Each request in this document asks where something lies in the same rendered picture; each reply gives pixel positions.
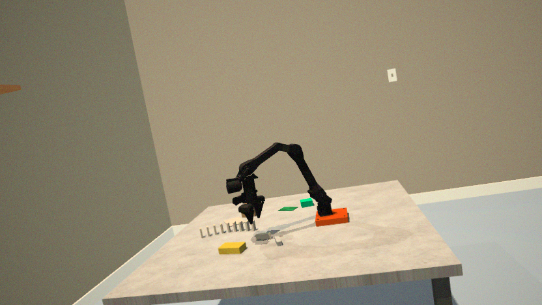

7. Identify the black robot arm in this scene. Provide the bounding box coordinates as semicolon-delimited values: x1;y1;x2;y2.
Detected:
226;142;333;217

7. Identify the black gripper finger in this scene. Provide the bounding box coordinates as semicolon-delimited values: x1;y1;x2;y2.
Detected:
253;202;264;218
241;210;254;225

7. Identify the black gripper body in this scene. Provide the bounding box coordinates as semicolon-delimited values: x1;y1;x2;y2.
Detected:
238;189;265;212

